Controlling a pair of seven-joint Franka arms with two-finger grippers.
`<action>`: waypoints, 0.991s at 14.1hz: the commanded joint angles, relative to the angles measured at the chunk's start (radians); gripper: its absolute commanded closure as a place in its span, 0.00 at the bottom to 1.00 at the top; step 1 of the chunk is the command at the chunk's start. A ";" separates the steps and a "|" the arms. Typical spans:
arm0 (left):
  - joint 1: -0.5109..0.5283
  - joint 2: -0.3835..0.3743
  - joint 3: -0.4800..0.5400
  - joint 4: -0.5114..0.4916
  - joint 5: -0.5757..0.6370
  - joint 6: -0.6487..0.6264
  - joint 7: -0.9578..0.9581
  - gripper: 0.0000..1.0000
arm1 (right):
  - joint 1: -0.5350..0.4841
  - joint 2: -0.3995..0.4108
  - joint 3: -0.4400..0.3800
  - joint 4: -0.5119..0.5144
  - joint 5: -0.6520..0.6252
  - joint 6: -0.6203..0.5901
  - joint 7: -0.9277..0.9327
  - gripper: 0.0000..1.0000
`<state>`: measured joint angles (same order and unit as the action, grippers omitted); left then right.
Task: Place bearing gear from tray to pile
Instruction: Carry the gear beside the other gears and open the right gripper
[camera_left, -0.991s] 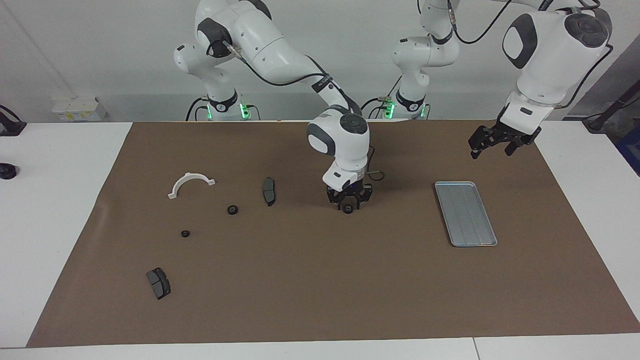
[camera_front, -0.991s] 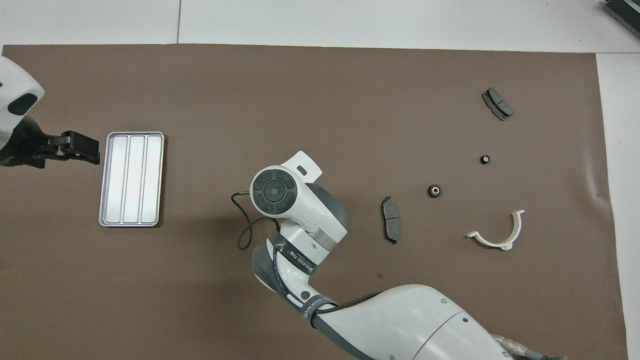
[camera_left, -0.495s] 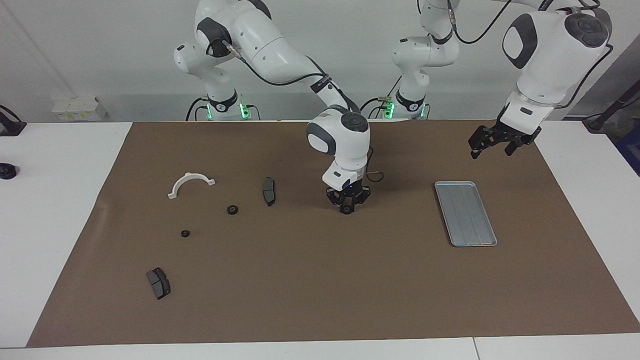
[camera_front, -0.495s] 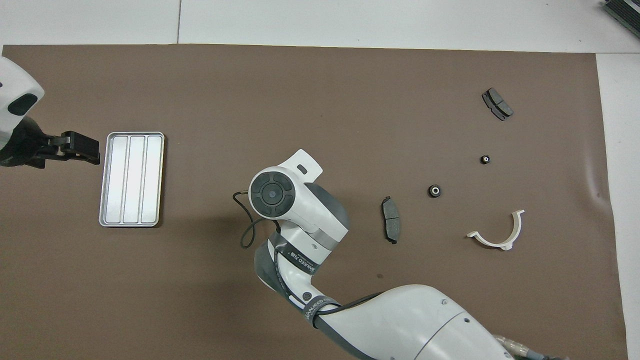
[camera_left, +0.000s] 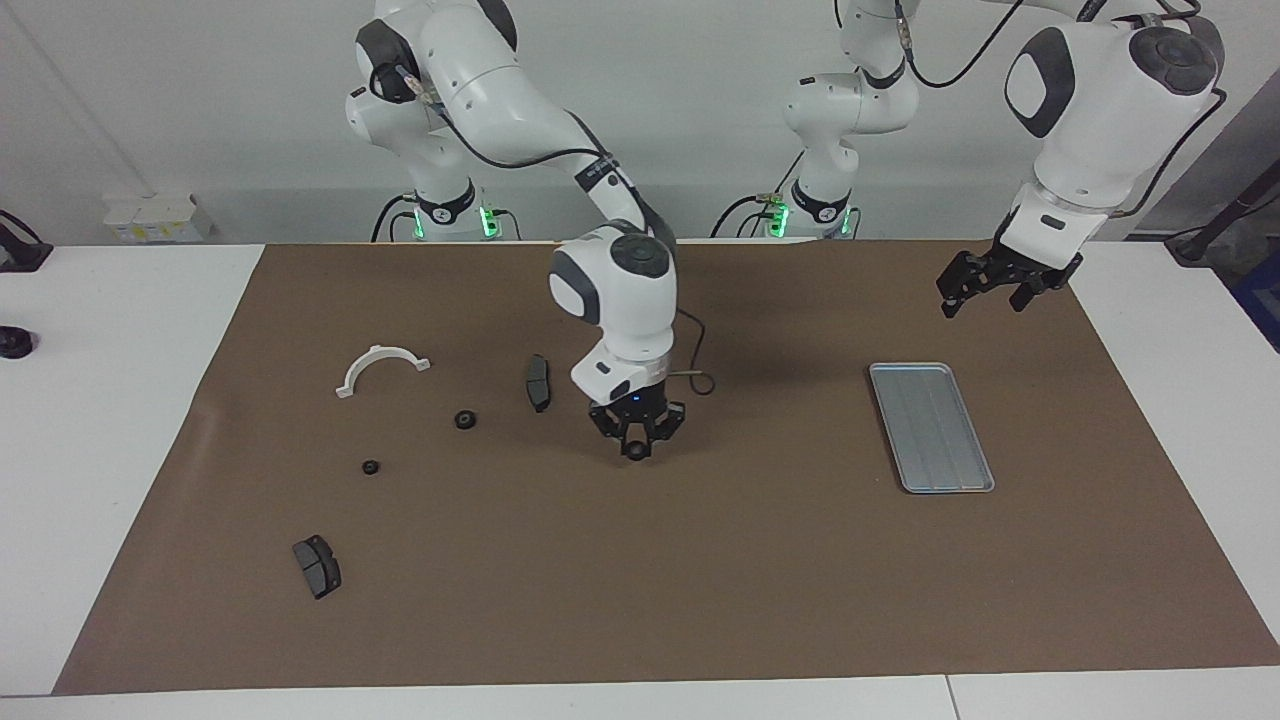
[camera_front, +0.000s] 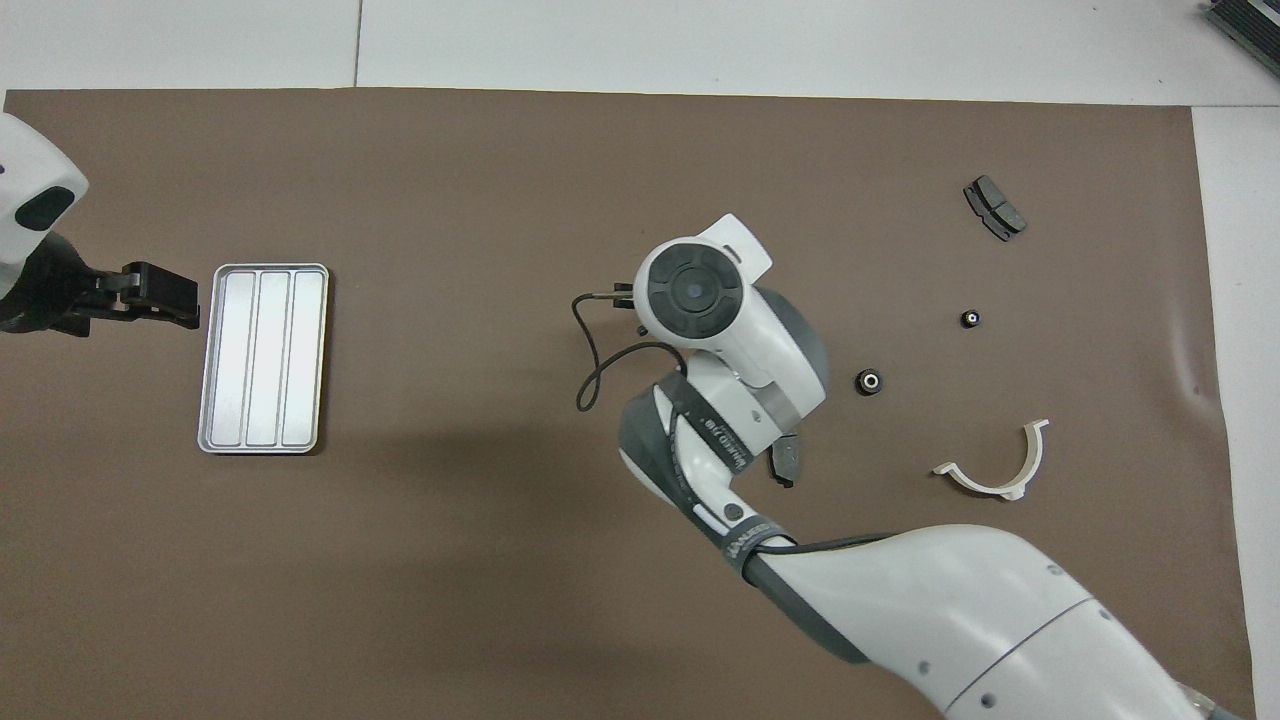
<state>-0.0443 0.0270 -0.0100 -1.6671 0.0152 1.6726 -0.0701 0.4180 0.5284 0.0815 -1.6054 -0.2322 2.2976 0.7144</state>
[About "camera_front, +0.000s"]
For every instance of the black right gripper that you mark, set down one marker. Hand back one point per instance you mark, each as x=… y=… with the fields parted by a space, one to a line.
x=622 y=296

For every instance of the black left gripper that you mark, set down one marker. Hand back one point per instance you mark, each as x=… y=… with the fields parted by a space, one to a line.
x=50 y=290

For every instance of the small black bearing gear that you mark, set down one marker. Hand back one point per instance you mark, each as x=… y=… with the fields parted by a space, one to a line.
x=869 y=381
x=969 y=318

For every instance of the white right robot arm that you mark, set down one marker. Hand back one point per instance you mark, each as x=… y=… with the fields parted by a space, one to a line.
x=900 y=600

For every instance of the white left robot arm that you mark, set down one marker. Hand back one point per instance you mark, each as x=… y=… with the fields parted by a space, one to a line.
x=30 y=190

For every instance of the silver metal tray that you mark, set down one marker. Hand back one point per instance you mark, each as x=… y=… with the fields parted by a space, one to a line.
x=262 y=360

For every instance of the grey curved brake pad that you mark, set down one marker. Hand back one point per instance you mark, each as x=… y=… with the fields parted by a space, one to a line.
x=790 y=462

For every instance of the brown table mat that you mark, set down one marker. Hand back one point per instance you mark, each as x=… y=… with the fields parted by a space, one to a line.
x=500 y=580

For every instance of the dark two-piece brake pad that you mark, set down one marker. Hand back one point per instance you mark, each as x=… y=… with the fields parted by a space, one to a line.
x=995 y=208

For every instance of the grey ridged device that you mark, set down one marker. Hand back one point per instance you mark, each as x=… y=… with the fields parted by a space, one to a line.
x=1250 y=20

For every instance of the white semicircular plastic bracket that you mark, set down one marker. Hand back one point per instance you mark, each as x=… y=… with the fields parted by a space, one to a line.
x=1000 y=487

